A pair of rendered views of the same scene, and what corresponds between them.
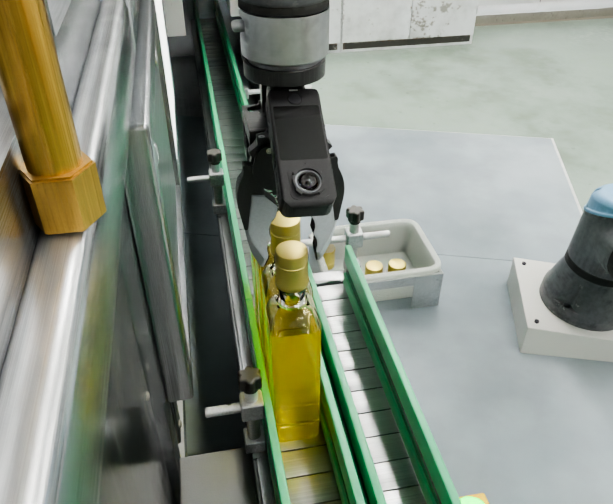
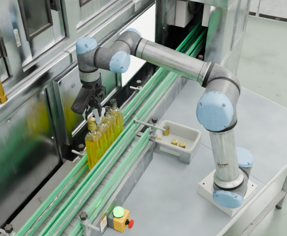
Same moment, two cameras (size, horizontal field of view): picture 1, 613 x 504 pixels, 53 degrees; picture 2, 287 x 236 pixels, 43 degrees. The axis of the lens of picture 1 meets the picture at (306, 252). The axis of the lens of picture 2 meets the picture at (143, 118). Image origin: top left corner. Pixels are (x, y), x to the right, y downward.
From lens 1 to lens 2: 105 cm
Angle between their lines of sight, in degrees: 29
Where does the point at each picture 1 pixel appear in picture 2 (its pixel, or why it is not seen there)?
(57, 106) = not seen: outside the picture
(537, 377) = (193, 201)
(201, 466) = (69, 164)
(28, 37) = not seen: outside the picture
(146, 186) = (58, 93)
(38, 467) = not seen: outside the picture
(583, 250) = not seen: hidden behind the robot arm
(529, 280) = not seen: hidden behind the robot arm
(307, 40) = (86, 77)
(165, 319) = (62, 123)
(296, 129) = (83, 94)
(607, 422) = (198, 224)
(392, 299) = (172, 154)
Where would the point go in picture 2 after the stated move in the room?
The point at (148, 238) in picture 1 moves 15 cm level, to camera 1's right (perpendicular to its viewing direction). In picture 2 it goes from (58, 104) to (85, 118)
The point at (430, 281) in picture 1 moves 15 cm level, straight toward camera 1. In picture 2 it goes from (185, 154) to (162, 168)
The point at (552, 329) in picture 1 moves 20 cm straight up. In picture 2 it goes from (206, 188) to (211, 158)
